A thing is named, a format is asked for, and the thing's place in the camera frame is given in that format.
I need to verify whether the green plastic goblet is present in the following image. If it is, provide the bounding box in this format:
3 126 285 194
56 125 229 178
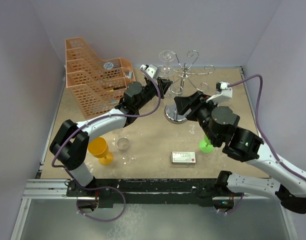
199 135 214 154

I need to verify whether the orange plastic goblet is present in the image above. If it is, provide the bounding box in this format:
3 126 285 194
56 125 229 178
88 137 114 166

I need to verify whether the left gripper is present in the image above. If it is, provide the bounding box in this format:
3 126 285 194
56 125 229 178
135 76 171 111

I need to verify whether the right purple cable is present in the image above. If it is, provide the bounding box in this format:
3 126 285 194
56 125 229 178
227 74 306 185

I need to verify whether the black mounting frame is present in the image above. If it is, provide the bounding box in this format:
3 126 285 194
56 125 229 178
65 178 242 209

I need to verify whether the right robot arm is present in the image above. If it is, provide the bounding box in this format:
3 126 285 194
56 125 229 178
174 88 306 214

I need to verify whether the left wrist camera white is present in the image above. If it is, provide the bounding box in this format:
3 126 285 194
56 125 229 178
140 64 159 79

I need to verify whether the clear wine glass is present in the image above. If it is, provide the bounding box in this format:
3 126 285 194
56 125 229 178
158 50 175 78
157 65 174 99
117 137 136 167

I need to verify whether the chrome wine glass rack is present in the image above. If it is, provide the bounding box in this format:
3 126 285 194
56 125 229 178
159 49 215 125

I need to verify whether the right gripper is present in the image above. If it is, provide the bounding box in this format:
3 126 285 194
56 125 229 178
174 90 219 145

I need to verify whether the orange plastic file organizer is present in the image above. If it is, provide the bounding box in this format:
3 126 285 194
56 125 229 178
65 37 136 119

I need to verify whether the small white card box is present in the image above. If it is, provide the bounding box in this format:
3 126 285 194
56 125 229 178
171 151 196 165

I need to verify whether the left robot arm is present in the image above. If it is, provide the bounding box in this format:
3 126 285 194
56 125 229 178
49 77 172 196

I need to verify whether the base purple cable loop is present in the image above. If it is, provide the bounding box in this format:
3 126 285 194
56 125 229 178
76 185 128 222

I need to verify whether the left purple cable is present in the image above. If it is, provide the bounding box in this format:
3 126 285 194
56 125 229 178
51 69 161 191

